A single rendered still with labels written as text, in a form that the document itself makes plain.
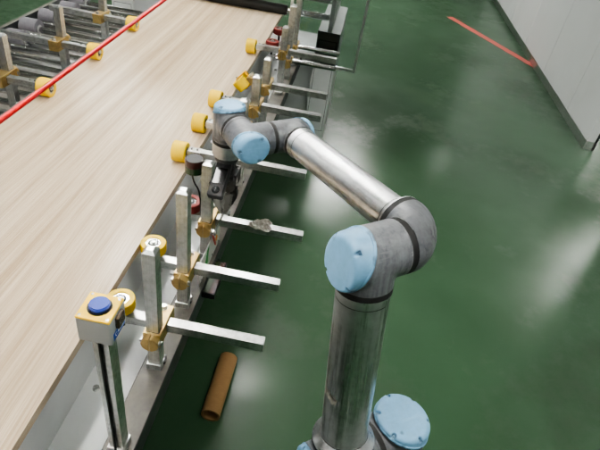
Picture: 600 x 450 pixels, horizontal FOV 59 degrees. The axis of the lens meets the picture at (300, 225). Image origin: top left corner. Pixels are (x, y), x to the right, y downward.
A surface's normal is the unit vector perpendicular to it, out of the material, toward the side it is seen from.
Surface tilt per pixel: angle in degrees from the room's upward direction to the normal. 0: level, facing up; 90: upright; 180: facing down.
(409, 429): 5
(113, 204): 0
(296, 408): 0
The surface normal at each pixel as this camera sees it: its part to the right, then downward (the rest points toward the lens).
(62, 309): 0.14, -0.78
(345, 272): -0.86, 0.09
